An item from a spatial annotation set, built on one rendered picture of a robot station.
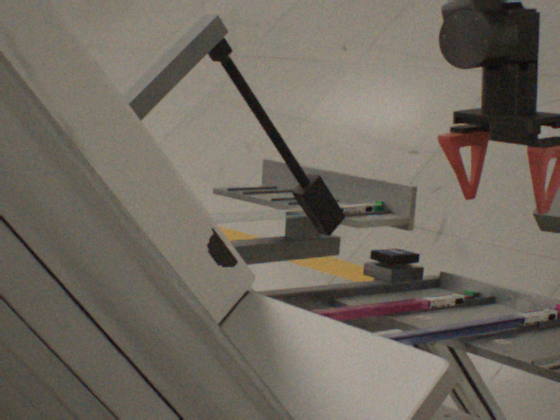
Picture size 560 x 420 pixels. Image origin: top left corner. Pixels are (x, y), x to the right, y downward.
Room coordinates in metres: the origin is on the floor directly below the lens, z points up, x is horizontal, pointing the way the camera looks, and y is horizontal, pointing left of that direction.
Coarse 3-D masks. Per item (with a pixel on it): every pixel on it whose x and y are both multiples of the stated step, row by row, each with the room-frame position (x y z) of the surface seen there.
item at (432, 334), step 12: (456, 324) 0.78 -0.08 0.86; (468, 324) 0.78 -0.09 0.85; (480, 324) 0.78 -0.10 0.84; (492, 324) 0.79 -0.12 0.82; (504, 324) 0.80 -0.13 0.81; (516, 324) 0.80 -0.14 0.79; (384, 336) 0.75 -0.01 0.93; (396, 336) 0.75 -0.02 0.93; (408, 336) 0.75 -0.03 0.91; (420, 336) 0.75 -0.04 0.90; (432, 336) 0.76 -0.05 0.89; (444, 336) 0.76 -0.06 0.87; (456, 336) 0.77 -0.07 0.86
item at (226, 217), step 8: (296, 208) 1.17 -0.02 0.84; (376, 208) 1.21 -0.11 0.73; (216, 216) 1.12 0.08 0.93; (224, 216) 1.12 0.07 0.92; (232, 216) 1.12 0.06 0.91; (240, 216) 1.13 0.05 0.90; (248, 216) 1.13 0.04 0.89; (256, 216) 1.14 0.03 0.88; (264, 216) 1.14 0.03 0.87; (272, 216) 1.15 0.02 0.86; (280, 216) 1.15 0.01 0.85; (288, 216) 1.15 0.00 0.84; (296, 216) 1.16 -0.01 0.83; (304, 216) 1.16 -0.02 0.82
